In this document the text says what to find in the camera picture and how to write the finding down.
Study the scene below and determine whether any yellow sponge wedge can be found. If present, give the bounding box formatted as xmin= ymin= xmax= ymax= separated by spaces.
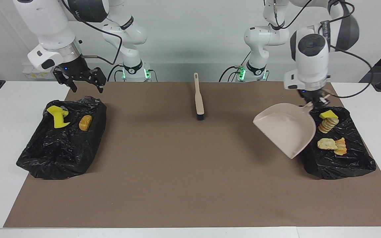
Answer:
xmin=319 ymin=110 xmax=339 ymax=120

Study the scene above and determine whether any pale dumpling piece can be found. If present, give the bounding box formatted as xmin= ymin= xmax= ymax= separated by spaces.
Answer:
xmin=318 ymin=118 xmax=339 ymax=134
xmin=317 ymin=138 xmax=338 ymax=150

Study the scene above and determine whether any chunky yellow sponge piece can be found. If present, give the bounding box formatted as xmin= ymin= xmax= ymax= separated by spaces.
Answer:
xmin=47 ymin=105 xmax=69 ymax=117

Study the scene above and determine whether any beige plastic dustpan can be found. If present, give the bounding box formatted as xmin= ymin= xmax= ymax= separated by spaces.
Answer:
xmin=253 ymin=102 xmax=317 ymax=160

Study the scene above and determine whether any notched yellow sponge piece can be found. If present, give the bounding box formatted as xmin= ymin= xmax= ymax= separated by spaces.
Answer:
xmin=54 ymin=112 xmax=71 ymax=129

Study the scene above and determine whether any brown bread roll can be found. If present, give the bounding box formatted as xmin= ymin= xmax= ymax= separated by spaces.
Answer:
xmin=79 ymin=115 xmax=92 ymax=132

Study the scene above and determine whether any orange striped bread piece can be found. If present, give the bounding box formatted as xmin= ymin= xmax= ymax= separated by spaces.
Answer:
xmin=334 ymin=137 xmax=347 ymax=156

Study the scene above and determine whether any beige hand brush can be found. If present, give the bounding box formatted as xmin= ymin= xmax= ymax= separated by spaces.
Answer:
xmin=193 ymin=73 xmax=205 ymax=120

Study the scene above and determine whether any black bag lined bin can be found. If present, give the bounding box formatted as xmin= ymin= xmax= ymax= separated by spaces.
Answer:
xmin=16 ymin=96 xmax=107 ymax=180
xmin=298 ymin=106 xmax=377 ymax=180

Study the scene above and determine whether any large brown table mat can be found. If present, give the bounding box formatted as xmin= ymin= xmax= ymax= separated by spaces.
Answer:
xmin=4 ymin=81 xmax=381 ymax=228

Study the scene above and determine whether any black base power cable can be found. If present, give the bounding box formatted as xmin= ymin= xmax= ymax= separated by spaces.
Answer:
xmin=219 ymin=65 xmax=244 ymax=82
xmin=106 ymin=64 xmax=125 ymax=82

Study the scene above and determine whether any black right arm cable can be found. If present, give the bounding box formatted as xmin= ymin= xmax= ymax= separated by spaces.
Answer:
xmin=62 ymin=0 xmax=123 ymax=65

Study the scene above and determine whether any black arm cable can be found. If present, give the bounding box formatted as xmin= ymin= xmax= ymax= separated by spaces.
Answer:
xmin=273 ymin=0 xmax=373 ymax=99
xmin=62 ymin=0 xmax=123 ymax=65

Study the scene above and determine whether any white wall socket box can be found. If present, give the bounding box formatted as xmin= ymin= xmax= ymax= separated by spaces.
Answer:
xmin=22 ymin=64 xmax=58 ymax=80

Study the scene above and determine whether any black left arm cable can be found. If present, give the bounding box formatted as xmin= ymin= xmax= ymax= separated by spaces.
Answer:
xmin=273 ymin=0 xmax=373 ymax=99

